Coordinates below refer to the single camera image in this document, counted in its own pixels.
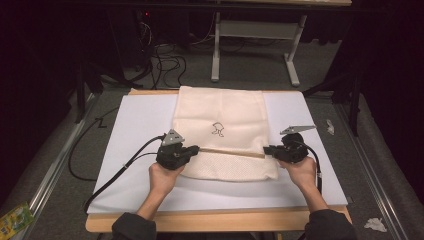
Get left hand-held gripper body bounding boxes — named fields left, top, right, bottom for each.
left=155, top=128, right=192, bottom=171

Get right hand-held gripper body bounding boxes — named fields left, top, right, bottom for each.
left=273, top=125, right=317, bottom=165

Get cream mesh laundry bag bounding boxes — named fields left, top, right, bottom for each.
left=171, top=85, right=281, bottom=183

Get person's left hand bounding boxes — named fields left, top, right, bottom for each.
left=148, top=161, right=186, bottom=198

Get person's right hand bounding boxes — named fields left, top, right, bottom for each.
left=277, top=155, right=318, bottom=195

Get white foam board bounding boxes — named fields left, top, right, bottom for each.
left=87, top=91, right=349, bottom=215

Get wooden table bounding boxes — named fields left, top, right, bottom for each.
left=84, top=88, right=353, bottom=233

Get black stand legs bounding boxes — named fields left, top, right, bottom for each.
left=302, top=69, right=364, bottom=138
left=73, top=61, right=134, bottom=125

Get crumpled white tissue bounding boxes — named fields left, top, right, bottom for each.
left=363, top=217, right=389, bottom=233

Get green snack packet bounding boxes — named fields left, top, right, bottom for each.
left=0, top=201, right=35, bottom=240

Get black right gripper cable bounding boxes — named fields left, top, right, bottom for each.
left=294, top=139, right=324, bottom=196

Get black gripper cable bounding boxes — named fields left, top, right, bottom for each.
left=82, top=133, right=167, bottom=214
left=294, top=139, right=324, bottom=196

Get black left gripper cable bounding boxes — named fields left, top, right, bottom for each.
left=82, top=133, right=167, bottom=214

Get metal floor rail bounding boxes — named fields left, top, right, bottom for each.
left=333, top=99, right=409, bottom=240
left=13, top=93, right=101, bottom=240

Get tangle of black cables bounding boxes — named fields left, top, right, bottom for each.
left=131, top=19, right=196, bottom=90

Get black floor cable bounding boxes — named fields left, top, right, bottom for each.
left=67, top=106, right=120, bottom=183

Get white metal desk frame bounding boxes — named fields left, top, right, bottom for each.
left=210, top=0, right=353, bottom=88

